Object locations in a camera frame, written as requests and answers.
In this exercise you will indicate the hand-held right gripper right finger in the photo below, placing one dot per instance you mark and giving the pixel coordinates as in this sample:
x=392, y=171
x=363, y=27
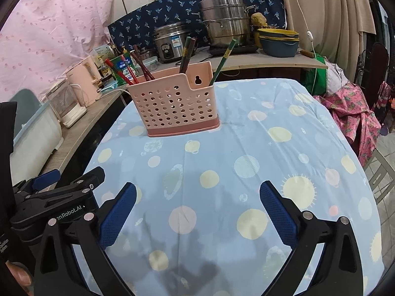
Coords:
x=277, y=212

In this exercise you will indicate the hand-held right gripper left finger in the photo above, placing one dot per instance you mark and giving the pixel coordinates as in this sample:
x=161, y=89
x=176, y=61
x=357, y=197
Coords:
x=118, y=212

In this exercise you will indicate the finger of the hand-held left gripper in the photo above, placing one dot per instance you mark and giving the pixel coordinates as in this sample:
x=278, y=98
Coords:
x=89, y=180
x=46, y=179

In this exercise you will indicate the pink perforated utensil basket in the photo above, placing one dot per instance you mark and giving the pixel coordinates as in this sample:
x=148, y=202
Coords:
x=172, y=111

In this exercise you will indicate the bright red chopstick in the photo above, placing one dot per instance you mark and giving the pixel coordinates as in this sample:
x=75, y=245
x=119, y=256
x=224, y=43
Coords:
x=118, y=72

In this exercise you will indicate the person's left hand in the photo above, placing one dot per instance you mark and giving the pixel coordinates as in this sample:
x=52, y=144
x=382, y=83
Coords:
x=20, y=276

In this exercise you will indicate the pale blue storage box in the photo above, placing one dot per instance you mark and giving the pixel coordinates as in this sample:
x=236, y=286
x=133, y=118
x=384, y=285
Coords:
x=37, y=129

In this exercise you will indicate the white clear appliance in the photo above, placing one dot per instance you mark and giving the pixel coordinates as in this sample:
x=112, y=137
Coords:
x=66, y=104

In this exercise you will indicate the blue printed tablecloth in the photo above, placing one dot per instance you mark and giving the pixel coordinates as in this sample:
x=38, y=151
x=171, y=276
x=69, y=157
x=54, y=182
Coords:
x=216, y=160

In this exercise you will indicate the pink electric kettle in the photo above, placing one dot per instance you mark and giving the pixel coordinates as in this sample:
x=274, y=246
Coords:
x=83, y=80

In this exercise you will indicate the green carton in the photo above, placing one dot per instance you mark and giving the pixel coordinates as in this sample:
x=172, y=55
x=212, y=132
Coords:
x=116, y=67

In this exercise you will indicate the pink pineapple print cloth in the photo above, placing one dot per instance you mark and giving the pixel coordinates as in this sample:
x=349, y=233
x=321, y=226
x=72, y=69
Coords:
x=351, y=114

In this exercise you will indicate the white carton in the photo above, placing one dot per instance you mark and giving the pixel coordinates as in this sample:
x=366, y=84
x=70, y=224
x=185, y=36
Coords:
x=102, y=55

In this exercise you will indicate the glass container teal lid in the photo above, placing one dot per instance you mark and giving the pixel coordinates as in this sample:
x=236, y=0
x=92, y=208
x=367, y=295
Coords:
x=149, y=61

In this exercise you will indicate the green cloth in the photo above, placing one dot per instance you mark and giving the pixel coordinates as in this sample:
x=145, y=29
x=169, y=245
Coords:
x=319, y=74

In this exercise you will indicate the wooden shelf board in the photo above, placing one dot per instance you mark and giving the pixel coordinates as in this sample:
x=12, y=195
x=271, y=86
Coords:
x=277, y=62

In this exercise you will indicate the steel rice cooker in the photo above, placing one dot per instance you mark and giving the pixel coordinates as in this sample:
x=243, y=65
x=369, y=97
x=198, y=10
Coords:
x=169, y=46

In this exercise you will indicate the pink dotted sheet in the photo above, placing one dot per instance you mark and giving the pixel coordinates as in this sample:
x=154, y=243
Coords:
x=55, y=21

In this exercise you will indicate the blue baking dish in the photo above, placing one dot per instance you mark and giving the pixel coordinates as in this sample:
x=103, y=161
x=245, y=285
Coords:
x=279, y=48

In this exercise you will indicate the black induction cooker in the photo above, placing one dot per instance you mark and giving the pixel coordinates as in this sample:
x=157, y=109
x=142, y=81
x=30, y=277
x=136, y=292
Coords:
x=240, y=50

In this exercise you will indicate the dark metal chair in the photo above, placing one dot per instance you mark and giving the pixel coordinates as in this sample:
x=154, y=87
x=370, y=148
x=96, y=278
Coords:
x=378, y=67

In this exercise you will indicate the yellow stacked bowls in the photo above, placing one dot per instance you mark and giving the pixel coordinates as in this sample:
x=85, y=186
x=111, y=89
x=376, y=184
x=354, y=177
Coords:
x=277, y=34

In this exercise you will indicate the navy floral cloth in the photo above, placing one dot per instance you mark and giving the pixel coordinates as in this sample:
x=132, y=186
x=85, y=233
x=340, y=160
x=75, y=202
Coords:
x=172, y=6

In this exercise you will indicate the brown loofah sponge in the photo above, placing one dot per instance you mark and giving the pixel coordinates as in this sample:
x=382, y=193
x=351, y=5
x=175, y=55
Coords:
x=258, y=19

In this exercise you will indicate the steel steamer pot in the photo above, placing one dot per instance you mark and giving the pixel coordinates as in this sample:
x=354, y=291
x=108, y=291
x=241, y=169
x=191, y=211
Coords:
x=225, y=18

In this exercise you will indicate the beige curtain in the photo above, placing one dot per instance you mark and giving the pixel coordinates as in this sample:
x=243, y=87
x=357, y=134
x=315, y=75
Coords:
x=333, y=12

